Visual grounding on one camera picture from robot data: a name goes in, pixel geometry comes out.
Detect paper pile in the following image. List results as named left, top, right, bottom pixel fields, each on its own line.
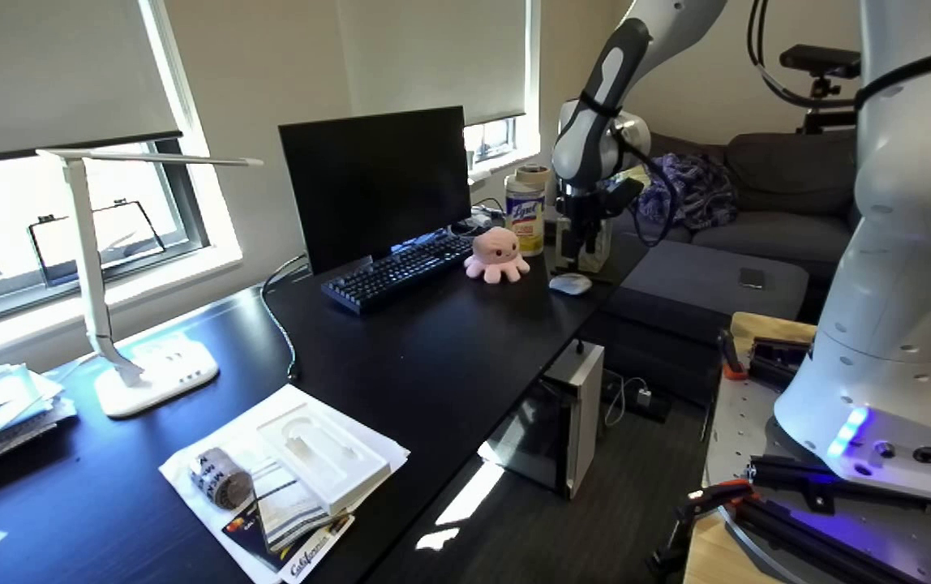
left=156, top=380, right=411, bottom=584

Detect wide roller blind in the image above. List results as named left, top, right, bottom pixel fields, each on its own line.
left=0, top=0, right=184, bottom=167

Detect black keyboard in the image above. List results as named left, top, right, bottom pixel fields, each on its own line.
left=317, top=228, right=476, bottom=317

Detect dark blue credit card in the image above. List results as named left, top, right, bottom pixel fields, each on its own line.
left=219, top=488, right=313, bottom=571

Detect dark grey sofa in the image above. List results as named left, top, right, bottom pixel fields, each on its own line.
left=620, top=122, right=868, bottom=321

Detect purple blanket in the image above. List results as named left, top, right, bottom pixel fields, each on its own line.
left=636, top=149, right=743, bottom=235

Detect white desk lamp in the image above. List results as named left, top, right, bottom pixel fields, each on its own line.
left=34, top=146, right=266, bottom=420

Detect black orange tools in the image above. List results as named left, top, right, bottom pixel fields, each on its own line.
left=722, top=327, right=815, bottom=385

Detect narrow roller blind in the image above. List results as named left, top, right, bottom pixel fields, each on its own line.
left=338, top=0, right=533, bottom=127

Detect wipes canister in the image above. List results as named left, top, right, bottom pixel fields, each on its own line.
left=500, top=161, right=554, bottom=260

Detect grey ottoman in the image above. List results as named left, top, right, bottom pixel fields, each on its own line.
left=592, top=235, right=815, bottom=409

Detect white black computer tower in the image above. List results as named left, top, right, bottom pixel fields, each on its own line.
left=491, top=338, right=608, bottom=498

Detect pink octopus plush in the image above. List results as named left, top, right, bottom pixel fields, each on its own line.
left=462, top=223, right=533, bottom=287

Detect white monitor cable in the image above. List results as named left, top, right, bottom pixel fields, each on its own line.
left=257, top=253, right=313, bottom=382

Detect black camera on tripod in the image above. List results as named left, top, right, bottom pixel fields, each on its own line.
left=779, top=43, right=868, bottom=138

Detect orange black clamp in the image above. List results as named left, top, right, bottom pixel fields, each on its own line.
left=653, top=481, right=753, bottom=571

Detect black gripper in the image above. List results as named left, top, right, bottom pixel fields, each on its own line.
left=558, top=177, right=610, bottom=272

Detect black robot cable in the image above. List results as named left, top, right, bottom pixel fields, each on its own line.
left=743, top=0, right=931, bottom=111

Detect power adapter with cords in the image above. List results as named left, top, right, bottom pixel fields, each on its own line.
left=605, top=369, right=671, bottom=426

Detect white foam tray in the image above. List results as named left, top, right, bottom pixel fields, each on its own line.
left=251, top=403, right=395, bottom=511

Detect robot mounting table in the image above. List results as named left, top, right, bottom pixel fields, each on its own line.
left=686, top=307, right=931, bottom=584

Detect black computer monitor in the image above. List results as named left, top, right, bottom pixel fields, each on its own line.
left=277, top=103, right=473, bottom=280

